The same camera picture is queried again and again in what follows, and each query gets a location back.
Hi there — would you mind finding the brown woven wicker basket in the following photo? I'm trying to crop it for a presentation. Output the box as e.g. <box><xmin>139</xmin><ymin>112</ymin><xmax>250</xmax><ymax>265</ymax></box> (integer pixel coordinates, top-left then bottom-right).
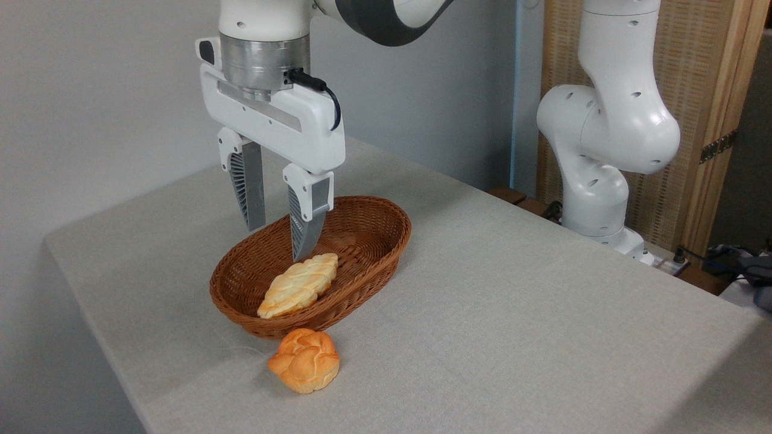
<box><xmin>209</xmin><ymin>195</ymin><xmax>413</xmax><ymax>340</ymax></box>

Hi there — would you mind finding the wooden rattan folding screen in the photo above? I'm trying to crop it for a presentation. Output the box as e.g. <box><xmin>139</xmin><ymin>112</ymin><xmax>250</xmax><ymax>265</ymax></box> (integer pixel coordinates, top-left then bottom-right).
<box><xmin>537</xmin><ymin>0</ymin><xmax>772</xmax><ymax>260</ymax></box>

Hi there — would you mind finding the dark metal screen hinge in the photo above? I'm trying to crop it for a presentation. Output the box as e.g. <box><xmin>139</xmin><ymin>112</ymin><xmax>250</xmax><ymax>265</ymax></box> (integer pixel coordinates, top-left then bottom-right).
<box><xmin>700</xmin><ymin>130</ymin><xmax>737</xmax><ymax>165</ymax></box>

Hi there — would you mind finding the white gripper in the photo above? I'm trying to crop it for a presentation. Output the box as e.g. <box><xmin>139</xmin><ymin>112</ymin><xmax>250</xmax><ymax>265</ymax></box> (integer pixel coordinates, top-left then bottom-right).
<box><xmin>199</xmin><ymin>63</ymin><xmax>346</xmax><ymax>262</ymax></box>

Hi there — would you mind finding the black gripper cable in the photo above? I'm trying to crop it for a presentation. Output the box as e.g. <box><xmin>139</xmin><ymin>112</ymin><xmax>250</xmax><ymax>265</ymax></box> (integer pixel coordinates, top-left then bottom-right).
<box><xmin>288</xmin><ymin>68</ymin><xmax>342</xmax><ymax>131</ymax></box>

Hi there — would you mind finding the long pale braided bread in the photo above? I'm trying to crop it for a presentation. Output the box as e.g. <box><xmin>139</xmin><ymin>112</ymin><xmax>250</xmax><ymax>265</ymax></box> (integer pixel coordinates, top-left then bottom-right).
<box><xmin>257</xmin><ymin>253</ymin><xmax>340</xmax><ymax>319</ymax></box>

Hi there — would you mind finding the black cable bundle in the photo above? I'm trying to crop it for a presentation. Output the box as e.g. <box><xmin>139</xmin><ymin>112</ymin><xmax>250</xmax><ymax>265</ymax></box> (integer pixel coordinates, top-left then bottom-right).
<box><xmin>674</xmin><ymin>240</ymin><xmax>772</xmax><ymax>312</ymax></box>

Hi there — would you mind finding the round orange knotted bread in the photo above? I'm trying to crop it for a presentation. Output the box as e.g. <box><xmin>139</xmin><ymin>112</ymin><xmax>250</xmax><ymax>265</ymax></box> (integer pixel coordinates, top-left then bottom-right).
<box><xmin>267</xmin><ymin>329</ymin><xmax>341</xmax><ymax>395</ymax></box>

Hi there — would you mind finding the grey tablecloth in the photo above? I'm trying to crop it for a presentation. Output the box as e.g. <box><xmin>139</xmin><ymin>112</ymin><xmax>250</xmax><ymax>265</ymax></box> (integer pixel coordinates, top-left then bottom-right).
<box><xmin>43</xmin><ymin>136</ymin><xmax>772</xmax><ymax>434</ymax></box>

